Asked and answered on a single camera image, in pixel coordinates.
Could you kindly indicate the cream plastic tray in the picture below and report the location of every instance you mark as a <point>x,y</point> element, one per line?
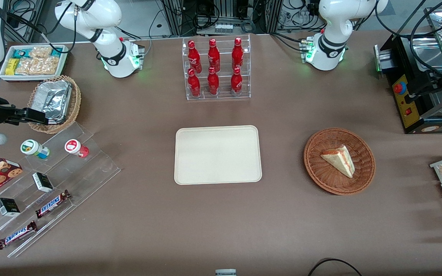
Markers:
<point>218,155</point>

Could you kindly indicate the wrapped sandwich wedge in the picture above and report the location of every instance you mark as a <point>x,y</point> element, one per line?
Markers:
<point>340,160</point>

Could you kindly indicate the clear acrylic stepped display stand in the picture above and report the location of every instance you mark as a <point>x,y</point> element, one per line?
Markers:
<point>79,176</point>

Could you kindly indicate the reddish brown wicker basket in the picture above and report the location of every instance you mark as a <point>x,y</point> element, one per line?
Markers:
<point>320,172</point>

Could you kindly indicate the large clear cracker bag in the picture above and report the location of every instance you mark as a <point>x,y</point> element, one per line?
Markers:
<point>38,66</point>

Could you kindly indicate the small black box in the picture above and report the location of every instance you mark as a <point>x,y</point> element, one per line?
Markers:
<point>7,207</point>
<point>43,182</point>

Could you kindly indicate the yellow snack pack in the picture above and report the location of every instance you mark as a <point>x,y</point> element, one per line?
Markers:
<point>12,66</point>

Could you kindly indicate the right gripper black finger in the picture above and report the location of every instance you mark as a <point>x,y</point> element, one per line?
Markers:
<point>37,114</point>
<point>35,120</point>

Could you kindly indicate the teal snack pack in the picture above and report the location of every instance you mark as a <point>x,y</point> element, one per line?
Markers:
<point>56,53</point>
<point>21,53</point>

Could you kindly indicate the clear acrylic bottle rack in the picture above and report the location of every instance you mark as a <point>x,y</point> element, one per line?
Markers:
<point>225,57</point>

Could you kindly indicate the red emergency stop button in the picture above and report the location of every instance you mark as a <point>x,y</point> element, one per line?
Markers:
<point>399,88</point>

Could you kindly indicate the aluminium foil container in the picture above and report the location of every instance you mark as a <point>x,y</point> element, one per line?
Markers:
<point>55,100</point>

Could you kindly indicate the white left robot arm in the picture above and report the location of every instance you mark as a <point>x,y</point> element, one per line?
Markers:
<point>330,50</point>

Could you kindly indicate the black sealing machine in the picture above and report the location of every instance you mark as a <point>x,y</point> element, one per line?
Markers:
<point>416,119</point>

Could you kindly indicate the white power strip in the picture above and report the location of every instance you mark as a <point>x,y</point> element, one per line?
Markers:
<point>223,27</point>

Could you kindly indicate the shiny metal tray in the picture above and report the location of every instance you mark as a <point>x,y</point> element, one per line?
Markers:
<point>437,17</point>

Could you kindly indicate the red gum bottle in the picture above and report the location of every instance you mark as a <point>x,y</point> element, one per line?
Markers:
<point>76,147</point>

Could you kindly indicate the green-lidded yogurt cup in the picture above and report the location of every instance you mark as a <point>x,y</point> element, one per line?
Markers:
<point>35,149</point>

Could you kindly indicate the white plastic bin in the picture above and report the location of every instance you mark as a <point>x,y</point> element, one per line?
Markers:
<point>64,63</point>

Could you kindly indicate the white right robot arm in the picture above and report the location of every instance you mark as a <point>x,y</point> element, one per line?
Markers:
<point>118,57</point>

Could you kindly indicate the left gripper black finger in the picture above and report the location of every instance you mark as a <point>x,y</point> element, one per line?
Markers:
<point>412,98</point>

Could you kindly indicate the red cola bottle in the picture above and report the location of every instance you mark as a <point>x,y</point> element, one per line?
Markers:
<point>237,53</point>
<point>213,55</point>
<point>193,57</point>
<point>236,82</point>
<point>213,83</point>
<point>194,85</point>

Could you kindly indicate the small clear cracker bag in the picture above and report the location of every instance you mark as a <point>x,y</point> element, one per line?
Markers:
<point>40,52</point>

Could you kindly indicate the white grey device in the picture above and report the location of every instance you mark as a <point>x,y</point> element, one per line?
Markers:
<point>225,272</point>

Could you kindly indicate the Snickers chocolate bar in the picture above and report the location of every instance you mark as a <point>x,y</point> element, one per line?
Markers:
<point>53,204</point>
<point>17,235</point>

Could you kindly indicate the light tan wicker basket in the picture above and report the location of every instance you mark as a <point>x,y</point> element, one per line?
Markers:
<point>76,99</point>

